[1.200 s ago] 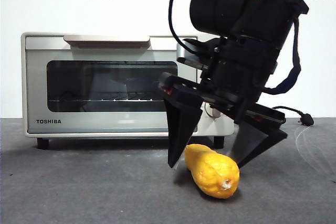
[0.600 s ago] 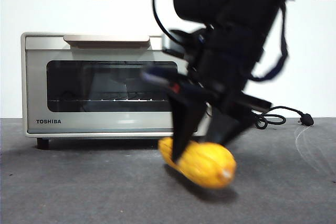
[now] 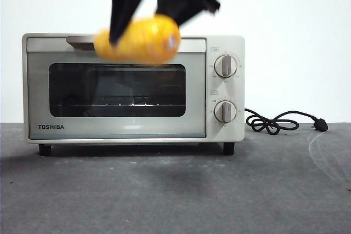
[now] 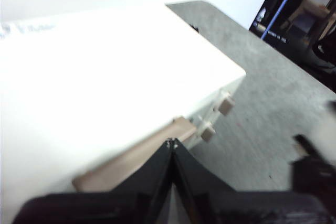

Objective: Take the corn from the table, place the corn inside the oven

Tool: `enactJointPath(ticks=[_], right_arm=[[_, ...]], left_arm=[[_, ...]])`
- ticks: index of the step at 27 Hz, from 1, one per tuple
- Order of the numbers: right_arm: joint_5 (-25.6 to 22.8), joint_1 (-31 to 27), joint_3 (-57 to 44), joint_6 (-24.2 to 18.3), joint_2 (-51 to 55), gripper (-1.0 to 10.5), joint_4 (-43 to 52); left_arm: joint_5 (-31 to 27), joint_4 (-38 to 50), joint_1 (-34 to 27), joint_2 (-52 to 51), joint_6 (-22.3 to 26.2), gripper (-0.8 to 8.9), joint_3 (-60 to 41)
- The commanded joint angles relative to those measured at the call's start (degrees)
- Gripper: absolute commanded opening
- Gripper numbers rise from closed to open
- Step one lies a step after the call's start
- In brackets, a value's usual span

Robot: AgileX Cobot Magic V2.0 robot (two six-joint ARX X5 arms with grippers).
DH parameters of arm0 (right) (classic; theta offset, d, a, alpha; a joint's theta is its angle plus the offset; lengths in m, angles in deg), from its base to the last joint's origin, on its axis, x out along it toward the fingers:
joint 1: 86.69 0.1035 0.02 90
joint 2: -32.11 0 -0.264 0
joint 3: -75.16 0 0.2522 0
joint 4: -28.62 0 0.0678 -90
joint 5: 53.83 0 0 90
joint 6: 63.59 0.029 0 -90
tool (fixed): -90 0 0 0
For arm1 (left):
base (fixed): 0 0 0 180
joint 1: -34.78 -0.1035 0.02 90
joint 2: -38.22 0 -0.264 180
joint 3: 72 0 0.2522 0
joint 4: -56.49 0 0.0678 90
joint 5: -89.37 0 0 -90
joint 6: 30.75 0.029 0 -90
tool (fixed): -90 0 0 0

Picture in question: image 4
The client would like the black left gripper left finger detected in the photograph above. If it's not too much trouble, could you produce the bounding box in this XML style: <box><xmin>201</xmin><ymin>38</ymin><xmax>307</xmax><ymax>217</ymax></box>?
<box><xmin>12</xmin><ymin>139</ymin><xmax>173</xmax><ymax>224</ymax></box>

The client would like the blue braided cable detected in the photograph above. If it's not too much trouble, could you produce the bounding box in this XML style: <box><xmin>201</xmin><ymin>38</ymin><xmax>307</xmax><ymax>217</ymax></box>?
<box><xmin>264</xmin><ymin>0</ymin><xmax>302</xmax><ymax>39</ymax></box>

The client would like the white Toshiba toaster oven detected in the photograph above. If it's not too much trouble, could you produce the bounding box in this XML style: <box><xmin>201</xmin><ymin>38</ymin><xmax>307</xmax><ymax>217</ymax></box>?
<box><xmin>0</xmin><ymin>3</ymin><xmax>247</xmax><ymax>209</ymax></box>

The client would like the round oven knob beige grip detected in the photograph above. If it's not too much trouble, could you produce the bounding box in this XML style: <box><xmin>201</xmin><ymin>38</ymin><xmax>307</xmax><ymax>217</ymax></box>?
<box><xmin>200</xmin><ymin>123</ymin><xmax>216</xmax><ymax>143</ymax></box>
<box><xmin>217</xmin><ymin>91</ymin><xmax>235</xmax><ymax>116</ymax></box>

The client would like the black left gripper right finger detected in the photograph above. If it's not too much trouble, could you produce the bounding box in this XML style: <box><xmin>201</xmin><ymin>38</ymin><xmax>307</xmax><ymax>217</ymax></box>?
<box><xmin>173</xmin><ymin>137</ymin><xmax>332</xmax><ymax>224</ymax></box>

